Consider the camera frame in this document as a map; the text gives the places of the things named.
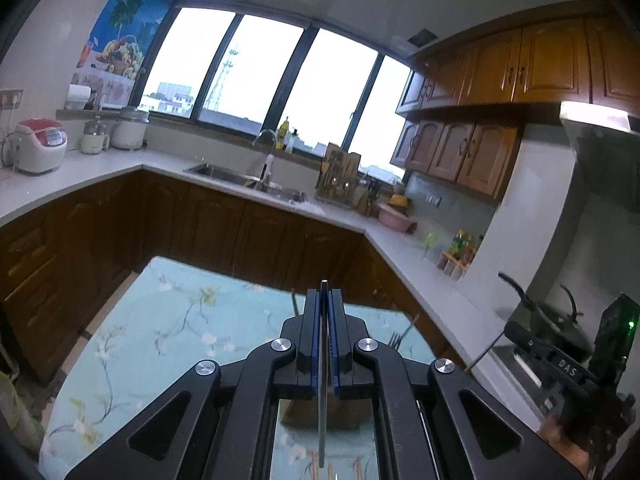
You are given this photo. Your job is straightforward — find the lattice tower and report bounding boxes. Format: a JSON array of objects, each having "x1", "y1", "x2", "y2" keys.
[{"x1": 205, "y1": 45, "x2": 240, "y2": 111}]

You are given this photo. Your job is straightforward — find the large white rice cooker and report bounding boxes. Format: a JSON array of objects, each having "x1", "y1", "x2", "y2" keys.
[{"x1": 111, "y1": 106, "x2": 150, "y2": 151}]

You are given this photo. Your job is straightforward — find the wooden base cabinets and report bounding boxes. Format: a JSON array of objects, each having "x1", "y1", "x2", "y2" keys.
[{"x1": 0, "y1": 170, "x2": 451, "y2": 386}]

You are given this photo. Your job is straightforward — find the kitchen faucet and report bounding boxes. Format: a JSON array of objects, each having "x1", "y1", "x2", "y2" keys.
[{"x1": 252, "y1": 129, "x2": 278, "y2": 181}]

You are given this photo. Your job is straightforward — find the wooden spice rack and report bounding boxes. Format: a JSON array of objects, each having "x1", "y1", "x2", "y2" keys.
[{"x1": 437, "y1": 252, "x2": 473, "y2": 281}]

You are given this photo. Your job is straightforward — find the black frying pan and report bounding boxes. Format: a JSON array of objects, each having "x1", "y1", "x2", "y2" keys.
[{"x1": 497, "y1": 272, "x2": 596, "y2": 361}]

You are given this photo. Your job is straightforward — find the red and white rice cooker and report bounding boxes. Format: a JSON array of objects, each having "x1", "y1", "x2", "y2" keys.
[{"x1": 12, "y1": 119, "x2": 68, "y2": 176}]

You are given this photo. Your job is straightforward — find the pink plastic basin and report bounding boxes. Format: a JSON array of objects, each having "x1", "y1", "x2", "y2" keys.
[{"x1": 377, "y1": 203, "x2": 417, "y2": 233}]

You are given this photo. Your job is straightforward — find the silver metal chopstick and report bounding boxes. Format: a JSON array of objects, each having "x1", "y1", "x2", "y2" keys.
[{"x1": 317, "y1": 280, "x2": 330, "y2": 468}]

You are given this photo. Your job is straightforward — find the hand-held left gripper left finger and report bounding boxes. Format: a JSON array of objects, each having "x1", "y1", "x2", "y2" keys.
[{"x1": 65, "y1": 287, "x2": 326, "y2": 480}]

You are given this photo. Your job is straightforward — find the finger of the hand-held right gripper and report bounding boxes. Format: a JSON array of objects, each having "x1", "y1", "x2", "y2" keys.
[{"x1": 502, "y1": 321, "x2": 598, "y2": 393}]

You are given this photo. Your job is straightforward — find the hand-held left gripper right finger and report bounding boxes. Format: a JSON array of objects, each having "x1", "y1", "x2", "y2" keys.
[{"x1": 327, "y1": 290, "x2": 586, "y2": 480}]

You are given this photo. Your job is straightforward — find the floral light blue tablecloth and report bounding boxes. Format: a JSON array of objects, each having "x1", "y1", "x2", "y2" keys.
[{"x1": 40, "y1": 256, "x2": 436, "y2": 480}]

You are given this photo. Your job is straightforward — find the tropical fruit wall poster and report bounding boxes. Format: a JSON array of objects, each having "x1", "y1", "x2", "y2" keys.
[{"x1": 75, "y1": 0, "x2": 176, "y2": 111}]

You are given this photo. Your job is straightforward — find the wooden wall cabinets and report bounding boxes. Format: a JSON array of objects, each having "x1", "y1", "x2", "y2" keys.
[{"x1": 390, "y1": 15, "x2": 640, "y2": 201}]

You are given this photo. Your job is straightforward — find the knife block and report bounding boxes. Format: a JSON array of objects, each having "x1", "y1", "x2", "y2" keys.
[{"x1": 357, "y1": 177, "x2": 383, "y2": 217}]

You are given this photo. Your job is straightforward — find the white kitchen countertop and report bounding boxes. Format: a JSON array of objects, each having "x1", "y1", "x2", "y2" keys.
[{"x1": 0, "y1": 145, "x2": 546, "y2": 431}]

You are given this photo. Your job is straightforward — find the steel kitchen sink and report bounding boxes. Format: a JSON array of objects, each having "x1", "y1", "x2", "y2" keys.
[{"x1": 184, "y1": 161, "x2": 308, "y2": 203}]

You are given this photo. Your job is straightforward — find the range hood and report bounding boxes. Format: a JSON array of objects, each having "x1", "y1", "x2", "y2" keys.
[{"x1": 557, "y1": 101, "x2": 640, "y2": 181}]

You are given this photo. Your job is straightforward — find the wooden knife block rack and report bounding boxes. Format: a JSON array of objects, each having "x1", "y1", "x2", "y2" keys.
[{"x1": 316, "y1": 142, "x2": 362, "y2": 203}]

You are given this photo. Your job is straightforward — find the gas stove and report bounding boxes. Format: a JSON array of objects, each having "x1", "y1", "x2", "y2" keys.
[{"x1": 492, "y1": 345, "x2": 556, "y2": 413}]

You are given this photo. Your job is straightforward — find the small white electric pot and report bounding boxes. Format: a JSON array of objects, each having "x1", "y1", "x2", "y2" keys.
[{"x1": 81, "y1": 116, "x2": 111, "y2": 155}]

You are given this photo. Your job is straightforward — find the large kitchen window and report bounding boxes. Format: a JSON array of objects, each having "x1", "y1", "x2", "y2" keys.
[{"x1": 135, "y1": 5, "x2": 426, "y2": 181}]

